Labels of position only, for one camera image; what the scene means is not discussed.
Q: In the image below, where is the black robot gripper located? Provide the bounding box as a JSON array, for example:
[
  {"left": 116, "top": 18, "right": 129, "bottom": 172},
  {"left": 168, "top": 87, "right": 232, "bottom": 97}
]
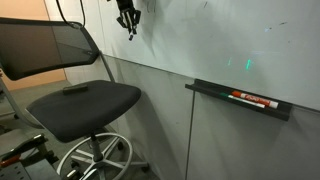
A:
[{"left": 116, "top": 0, "right": 141, "bottom": 34}]

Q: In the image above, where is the black whiteboard eraser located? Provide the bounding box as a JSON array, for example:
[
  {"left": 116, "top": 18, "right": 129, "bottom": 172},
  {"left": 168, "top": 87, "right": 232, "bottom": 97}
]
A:
[{"left": 62, "top": 84, "right": 88, "bottom": 95}]

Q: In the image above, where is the black mesh office chair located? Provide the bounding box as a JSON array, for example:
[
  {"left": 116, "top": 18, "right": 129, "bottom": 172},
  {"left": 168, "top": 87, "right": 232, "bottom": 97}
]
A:
[{"left": 0, "top": 17, "right": 149, "bottom": 180}]

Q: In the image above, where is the large white whiteboard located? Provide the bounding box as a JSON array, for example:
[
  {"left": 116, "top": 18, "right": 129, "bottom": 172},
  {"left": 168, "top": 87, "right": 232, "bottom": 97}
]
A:
[{"left": 43, "top": 0, "right": 320, "bottom": 113}]

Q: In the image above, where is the red whiteboard marker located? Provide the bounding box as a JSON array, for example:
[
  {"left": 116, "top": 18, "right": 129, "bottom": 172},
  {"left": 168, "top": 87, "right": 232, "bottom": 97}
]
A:
[{"left": 231, "top": 91, "right": 279, "bottom": 109}]

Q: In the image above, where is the black marker tray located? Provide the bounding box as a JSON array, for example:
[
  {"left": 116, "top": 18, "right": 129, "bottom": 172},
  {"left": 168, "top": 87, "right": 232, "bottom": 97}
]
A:
[{"left": 185, "top": 79, "right": 293, "bottom": 121}]

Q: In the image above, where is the black metal equipment stand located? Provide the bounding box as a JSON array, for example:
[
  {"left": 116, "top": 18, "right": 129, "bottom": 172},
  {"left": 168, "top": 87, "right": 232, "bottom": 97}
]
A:
[{"left": 0, "top": 134, "right": 62, "bottom": 180}]

